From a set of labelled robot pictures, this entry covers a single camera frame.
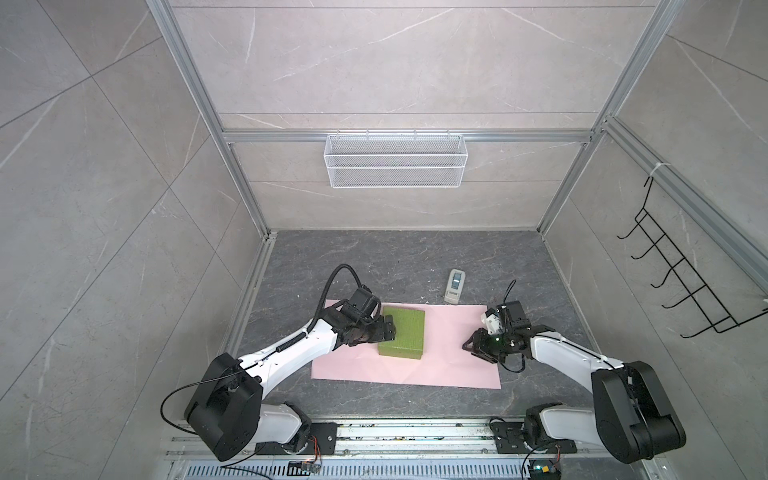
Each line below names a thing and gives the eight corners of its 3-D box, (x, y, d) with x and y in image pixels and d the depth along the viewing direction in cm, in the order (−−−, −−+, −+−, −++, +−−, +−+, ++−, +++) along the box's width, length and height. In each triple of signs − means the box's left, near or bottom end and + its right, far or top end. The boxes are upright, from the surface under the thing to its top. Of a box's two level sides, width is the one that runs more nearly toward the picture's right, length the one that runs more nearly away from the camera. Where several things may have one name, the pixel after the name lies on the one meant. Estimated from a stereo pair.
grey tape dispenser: (443, 301, 102) (445, 293, 98) (448, 275, 109) (450, 267, 105) (459, 305, 100) (461, 297, 97) (463, 279, 108) (466, 270, 104)
